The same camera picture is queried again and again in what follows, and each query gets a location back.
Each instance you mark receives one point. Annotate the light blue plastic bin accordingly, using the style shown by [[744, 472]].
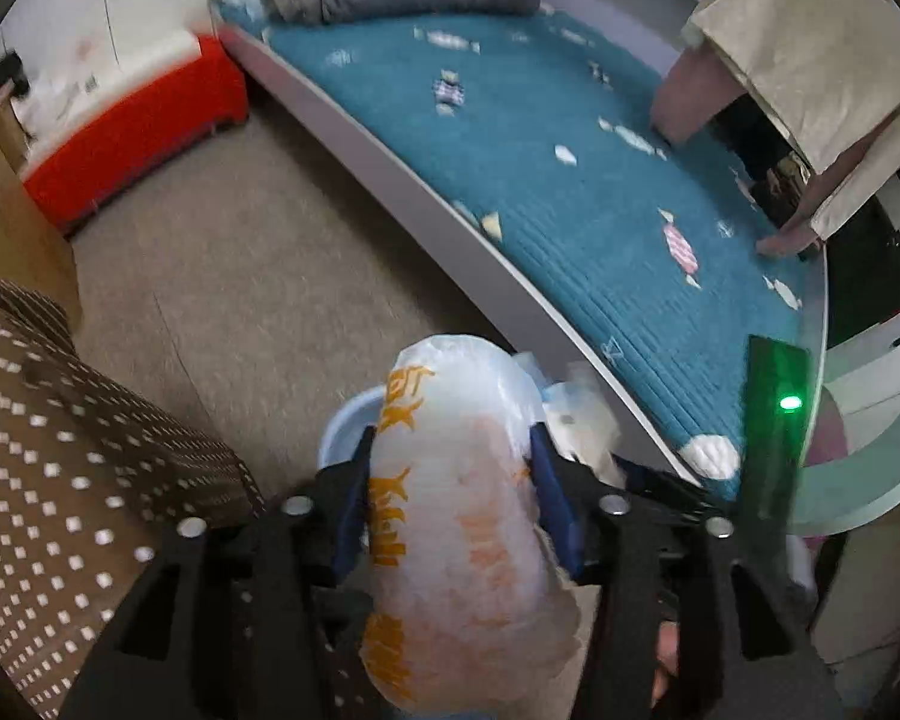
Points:
[[345, 424]]

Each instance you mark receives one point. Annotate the beige hanging cloth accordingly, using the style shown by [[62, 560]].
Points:
[[810, 52]]

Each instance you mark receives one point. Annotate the crumpled white plastic bag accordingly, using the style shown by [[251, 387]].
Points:
[[52, 97]]

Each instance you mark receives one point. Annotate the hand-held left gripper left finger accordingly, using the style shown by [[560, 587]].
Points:
[[352, 499]]

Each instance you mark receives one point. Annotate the teal candy-patterned bed mattress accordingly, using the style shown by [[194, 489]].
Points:
[[570, 202]]

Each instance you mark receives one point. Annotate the pale green curved panel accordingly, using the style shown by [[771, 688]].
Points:
[[870, 457]]

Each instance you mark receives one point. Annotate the black item on bench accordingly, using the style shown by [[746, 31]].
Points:
[[0, 75]]

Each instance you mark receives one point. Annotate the brown cardboard box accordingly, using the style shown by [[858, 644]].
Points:
[[7, 240]]

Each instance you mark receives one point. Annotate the white plastic bag orange print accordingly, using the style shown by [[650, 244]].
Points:
[[450, 510]]

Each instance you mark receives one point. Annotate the crumpled clear plastic wrapper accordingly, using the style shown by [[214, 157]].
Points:
[[577, 420]]

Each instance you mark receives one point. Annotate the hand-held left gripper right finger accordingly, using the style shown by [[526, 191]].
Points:
[[553, 499]]

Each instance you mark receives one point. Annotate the white bed frame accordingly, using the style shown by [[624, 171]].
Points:
[[420, 195]]

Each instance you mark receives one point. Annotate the red storage bench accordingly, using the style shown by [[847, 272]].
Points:
[[135, 135]]

